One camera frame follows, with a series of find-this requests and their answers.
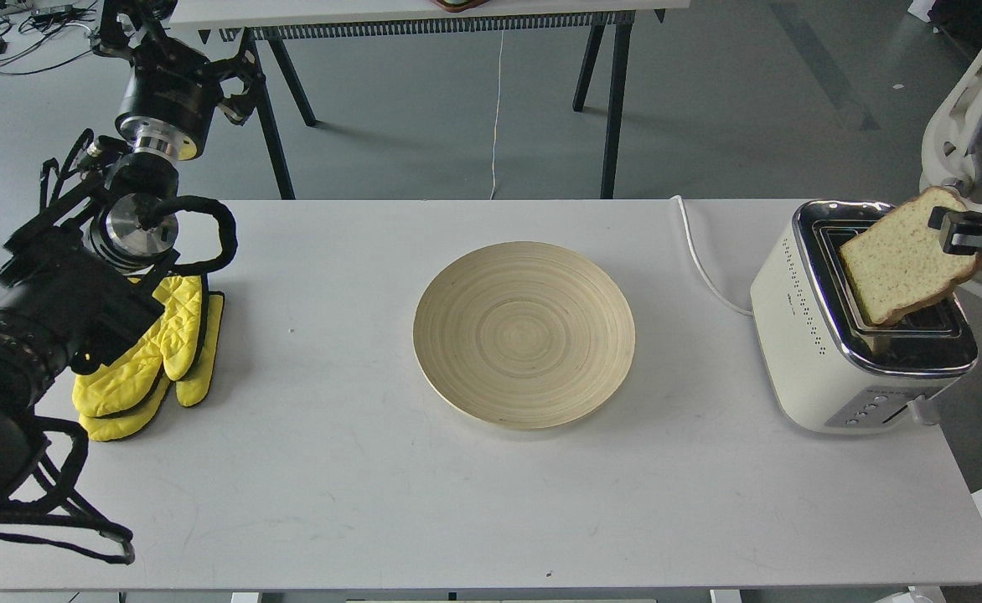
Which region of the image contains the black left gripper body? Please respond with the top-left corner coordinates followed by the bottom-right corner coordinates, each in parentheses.
top-left (115, 37), bottom-right (223, 159)

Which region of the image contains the brown object on background table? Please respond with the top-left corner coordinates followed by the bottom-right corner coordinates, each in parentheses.
top-left (432, 0), bottom-right (486, 13)

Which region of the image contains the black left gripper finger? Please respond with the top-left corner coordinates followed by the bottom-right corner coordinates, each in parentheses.
top-left (206, 39), bottom-right (265, 95)
top-left (218, 90), bottom-right (257, 126)

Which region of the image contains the top yellow oven mitt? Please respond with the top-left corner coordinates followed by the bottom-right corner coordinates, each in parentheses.
top-left (72, 276), bottom-right (209, 419)

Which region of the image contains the slice of bread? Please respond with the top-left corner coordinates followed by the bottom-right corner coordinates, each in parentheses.
top-left (839, 187), bottom-right (982, 327)

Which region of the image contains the white toaster power cord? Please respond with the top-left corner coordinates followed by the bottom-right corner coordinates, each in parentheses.
top-left (669, 195), bottom-right (754, 317)

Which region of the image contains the yellow oven mitt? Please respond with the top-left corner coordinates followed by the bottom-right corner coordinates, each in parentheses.
top-left (77, 291), bottom-right (225, 442)
top-left (72, 276), bottom-right (209, 419)

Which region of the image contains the round bamboo plate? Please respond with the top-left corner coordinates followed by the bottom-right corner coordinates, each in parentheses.
top-left (413, 241), bottom-right (637, 429)

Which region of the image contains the background table with black legs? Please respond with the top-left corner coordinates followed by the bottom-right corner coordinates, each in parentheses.
top-left (168, 1), bottom-right (690, 199)

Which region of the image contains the cream two-slot toaster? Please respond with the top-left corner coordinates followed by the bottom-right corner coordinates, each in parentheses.
top-left (749, 201), bottom-right (978, 435)

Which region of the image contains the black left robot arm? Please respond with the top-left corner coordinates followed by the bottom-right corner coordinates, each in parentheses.
top-left (0, 32), bottom-right (264, 564)

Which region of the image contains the thin white hanging cable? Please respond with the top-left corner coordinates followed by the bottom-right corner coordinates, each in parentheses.
top-left (489, 30), bottom-right (505, 200)

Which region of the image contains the cables and power strip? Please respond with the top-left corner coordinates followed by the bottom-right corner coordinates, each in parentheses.
top-left (0, 0), bottom-right (100, 89)

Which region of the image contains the bottom yellow oven mitt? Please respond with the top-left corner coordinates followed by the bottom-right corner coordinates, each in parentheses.
top-left (77, 291), bottom-right (225, 442)

